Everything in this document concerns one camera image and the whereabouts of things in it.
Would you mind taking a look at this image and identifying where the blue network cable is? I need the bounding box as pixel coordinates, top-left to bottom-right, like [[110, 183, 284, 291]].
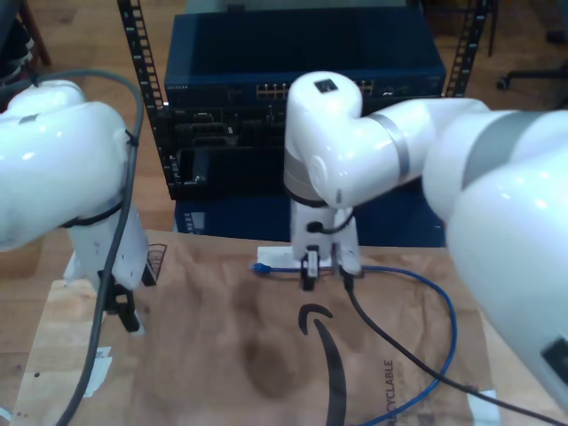
[[250, 262, 459, 426]]

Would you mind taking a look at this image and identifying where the white paper label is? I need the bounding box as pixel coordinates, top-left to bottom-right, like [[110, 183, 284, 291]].
[[465, 385, 501, 426], [79, 345, 114, 398]]

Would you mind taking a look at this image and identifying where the dark blue base unit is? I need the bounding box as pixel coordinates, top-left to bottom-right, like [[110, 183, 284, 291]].
[[173, 194, 447, 249]]

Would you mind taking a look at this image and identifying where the dark shoe white sole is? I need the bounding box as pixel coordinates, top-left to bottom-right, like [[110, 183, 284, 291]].
[[11, 17, 36, 54], [0, 43, 35, 85]]

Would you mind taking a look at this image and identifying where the long black camera cable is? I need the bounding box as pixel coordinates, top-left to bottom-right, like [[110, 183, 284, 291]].
[[341, 272, 568, 426]]

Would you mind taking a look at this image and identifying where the black office chair base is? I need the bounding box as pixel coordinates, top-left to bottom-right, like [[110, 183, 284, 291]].
[[495, 59, 568, 112]]

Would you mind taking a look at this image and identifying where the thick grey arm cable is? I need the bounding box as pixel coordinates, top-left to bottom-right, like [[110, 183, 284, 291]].
[[26, 68, 146, 426]]

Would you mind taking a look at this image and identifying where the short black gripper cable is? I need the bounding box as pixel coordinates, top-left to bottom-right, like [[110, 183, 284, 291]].
[[308, 219, 354, 235]]

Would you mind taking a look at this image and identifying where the brown paper mailer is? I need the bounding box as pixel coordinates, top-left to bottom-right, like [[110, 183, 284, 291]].
[[66, 228, 502, 426]]

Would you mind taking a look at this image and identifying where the thin dark furniture leg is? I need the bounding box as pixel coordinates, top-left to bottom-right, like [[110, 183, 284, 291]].
[[486, 0, 497, 58]]

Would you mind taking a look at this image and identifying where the white tape strip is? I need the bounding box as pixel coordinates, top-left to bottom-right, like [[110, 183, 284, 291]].
[[256, 246, 343, 271]]

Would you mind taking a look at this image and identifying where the wooden bench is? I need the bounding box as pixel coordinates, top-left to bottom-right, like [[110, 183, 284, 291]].
[[0, 0, 51, 85]]

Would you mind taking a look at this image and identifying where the blue network switch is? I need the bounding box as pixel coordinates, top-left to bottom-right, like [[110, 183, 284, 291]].
[[162, 12, 447, 101]]

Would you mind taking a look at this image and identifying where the black rack frame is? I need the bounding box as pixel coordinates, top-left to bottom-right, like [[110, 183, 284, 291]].
[[115, 0, 489, 201]]

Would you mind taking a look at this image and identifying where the black server unit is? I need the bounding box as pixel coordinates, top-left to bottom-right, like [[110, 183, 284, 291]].
[[166, 106, 289, 147]]

